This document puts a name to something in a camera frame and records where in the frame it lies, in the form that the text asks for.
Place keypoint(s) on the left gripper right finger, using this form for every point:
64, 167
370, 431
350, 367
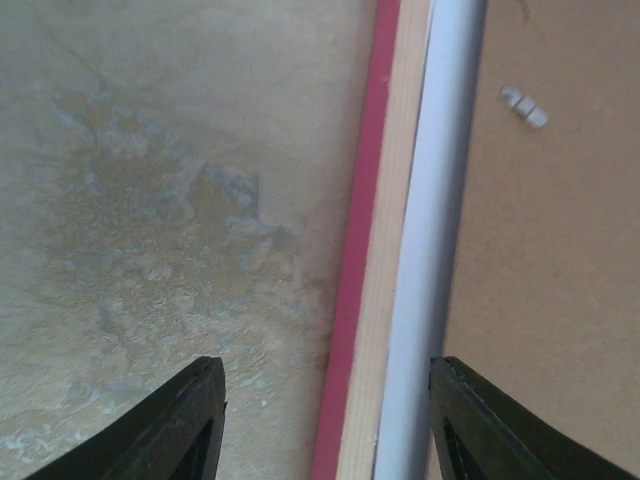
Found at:
480, 432

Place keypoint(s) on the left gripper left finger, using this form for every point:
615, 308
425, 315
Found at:
174, 433

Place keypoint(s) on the pink wooden picture frame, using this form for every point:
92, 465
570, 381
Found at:
348, 422

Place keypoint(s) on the brown cardboard backing board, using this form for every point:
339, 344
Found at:
545, 301

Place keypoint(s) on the sunset landscape photo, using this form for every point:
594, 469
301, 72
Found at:
429, 236

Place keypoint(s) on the small metal backing clip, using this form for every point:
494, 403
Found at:
524, 106

